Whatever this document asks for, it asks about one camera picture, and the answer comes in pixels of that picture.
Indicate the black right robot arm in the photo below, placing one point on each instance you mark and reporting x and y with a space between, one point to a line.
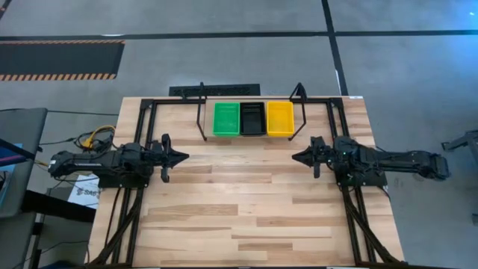
392 160

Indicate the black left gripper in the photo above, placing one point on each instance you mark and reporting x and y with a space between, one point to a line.
166 157

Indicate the yellow plastic basket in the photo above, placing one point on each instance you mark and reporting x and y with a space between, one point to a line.
281 135
281 117

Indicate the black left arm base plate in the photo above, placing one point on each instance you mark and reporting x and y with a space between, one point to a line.
123 184

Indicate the white printed paper sheet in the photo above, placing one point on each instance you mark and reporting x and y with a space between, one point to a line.
84 196

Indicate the black metal shelf frame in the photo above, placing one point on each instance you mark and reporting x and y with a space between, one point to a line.
198 122

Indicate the black hazard-striped floor mat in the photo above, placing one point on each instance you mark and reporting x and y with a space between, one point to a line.
59 60

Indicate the blue flat item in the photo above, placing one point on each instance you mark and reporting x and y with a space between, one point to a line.
11 158

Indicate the black floor tape line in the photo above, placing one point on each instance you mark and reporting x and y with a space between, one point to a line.
328 18

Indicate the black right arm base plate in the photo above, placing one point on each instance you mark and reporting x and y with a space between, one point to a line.
369 183

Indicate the grey metal floor stand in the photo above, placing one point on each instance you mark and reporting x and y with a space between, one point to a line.
463 143

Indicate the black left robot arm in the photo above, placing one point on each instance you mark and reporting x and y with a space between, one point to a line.
93 162

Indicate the black aluminium table frame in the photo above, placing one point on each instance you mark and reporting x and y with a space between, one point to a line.
147 102

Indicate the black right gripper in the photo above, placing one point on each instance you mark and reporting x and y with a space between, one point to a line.
317 157

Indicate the grey side table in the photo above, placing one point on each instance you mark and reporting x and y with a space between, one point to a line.
22 127

